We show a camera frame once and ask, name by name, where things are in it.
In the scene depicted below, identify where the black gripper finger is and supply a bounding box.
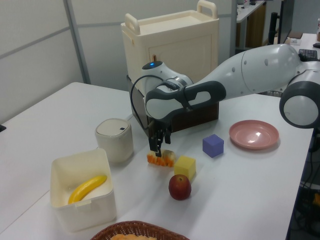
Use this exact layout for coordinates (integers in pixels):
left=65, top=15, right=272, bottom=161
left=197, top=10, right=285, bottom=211
left=148, top=136, right=163, bottom=158
left=163, top=129, right=173, bottom=145

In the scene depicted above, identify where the black floor cables bundle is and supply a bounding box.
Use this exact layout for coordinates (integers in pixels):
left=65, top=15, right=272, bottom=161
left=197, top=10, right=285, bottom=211
left=299, top=147, right=320, bottom=208

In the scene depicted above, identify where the black computer keyboard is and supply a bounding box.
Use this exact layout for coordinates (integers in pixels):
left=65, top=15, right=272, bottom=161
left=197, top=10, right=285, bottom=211
left=297, top=48, right=320, bottom=62

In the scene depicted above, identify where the pink plastic plate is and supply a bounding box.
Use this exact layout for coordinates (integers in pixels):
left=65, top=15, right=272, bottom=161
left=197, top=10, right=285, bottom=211
left=228, top=119, right=280, bottom=151

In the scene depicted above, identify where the yellow toy banana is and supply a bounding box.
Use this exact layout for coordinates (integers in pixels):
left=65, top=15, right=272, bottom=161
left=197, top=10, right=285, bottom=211
left=67, top=174, right=108, bottom=205

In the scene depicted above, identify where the cream plastic open box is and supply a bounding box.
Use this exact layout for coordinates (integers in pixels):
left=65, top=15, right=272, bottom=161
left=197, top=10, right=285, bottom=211
left=50, top=147, right=118, bottom=233

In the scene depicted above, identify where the yellow foam cube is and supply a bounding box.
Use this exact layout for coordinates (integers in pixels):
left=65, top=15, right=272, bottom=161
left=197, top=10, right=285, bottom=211
left=173, top=155, right=197, bottom=182

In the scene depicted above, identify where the orange crusted toy bread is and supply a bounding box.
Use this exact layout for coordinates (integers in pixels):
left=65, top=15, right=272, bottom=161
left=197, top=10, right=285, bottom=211
left=109, top=232, right=158, bottom=240
left=146, top=149, right=177, bottom=169

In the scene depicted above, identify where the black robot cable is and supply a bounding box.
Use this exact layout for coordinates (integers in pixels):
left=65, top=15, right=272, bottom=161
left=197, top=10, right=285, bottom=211
left=129, top=74, right=195, bottom=131

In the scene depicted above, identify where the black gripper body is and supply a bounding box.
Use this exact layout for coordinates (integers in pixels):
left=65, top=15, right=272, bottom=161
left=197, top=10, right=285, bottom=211
left=149, top=117, right=173, bottom=145

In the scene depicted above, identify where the cream lidded round container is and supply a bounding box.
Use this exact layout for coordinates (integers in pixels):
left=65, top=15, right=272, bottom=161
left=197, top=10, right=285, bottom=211
left=94, top=118, right=135, bottom=164

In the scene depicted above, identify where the cream plastic cabinet with handles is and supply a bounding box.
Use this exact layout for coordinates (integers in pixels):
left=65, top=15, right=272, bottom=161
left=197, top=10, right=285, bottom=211
left=120, top=0, right=220, bottom=87

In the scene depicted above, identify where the purple foam cube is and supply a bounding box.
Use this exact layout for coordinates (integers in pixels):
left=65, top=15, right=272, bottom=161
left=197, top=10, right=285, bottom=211
left=202, top=133, right=225, bottom=159

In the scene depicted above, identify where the wooden background desk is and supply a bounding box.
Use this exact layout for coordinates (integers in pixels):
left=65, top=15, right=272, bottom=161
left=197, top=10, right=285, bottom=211
left=235, top=0, right=267, bottom=50

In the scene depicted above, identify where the black computer monitor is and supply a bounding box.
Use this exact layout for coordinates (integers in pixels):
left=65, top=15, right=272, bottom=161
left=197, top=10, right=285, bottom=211
left=268, top=0, right=295, bottom=46

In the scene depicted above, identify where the red toy apple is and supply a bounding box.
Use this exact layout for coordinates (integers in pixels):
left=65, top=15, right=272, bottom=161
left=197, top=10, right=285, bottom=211
left=168, top=174, right=193, bottom=201

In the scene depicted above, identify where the brown wicker basket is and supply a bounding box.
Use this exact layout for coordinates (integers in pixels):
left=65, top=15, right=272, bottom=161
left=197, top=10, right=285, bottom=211
left=89, top=220, right=191, bottom=240

